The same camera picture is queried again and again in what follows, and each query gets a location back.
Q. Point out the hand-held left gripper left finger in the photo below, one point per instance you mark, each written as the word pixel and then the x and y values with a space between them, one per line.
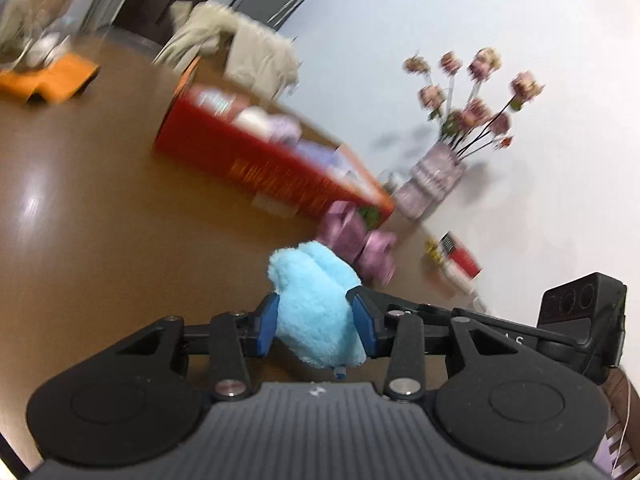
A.
pixel 267 327

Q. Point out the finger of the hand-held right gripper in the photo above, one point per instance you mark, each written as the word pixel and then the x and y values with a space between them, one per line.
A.
pixel 430 310

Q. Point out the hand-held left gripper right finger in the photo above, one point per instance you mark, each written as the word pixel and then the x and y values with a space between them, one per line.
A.
pixel 364 327

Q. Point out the light blue plush toy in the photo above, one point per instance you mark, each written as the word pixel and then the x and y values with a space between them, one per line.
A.
pixel 315 300

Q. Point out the red cardboard box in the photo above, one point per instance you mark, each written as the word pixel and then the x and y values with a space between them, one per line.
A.
pixel 260 170

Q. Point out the small yellow items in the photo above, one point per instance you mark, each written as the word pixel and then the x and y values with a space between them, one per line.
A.
pixel 433 251

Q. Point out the red and white box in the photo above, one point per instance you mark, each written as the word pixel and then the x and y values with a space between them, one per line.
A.
pixel 462 257

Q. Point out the purple plush toy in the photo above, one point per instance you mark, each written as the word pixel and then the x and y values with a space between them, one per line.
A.
pixel 355 240

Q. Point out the pink ribbed vase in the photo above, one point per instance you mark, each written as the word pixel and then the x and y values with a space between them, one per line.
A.
pixel 435 175

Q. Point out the pale lavender cloth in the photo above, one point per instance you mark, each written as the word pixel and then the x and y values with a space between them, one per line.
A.
pixel 325 157

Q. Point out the lilac plush toy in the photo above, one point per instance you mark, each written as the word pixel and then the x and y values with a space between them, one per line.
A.
pixel 285 127

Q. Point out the dried pink roses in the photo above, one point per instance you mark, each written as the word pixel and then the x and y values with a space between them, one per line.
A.
pixel 470 110

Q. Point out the beige coat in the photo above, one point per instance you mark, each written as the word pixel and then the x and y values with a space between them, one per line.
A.
pixel 250 47

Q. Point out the orange box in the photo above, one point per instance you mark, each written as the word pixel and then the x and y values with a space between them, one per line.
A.
pixel 55 77

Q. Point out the clear plastic bag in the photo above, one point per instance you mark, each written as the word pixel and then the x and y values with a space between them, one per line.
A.
pixel 30 25

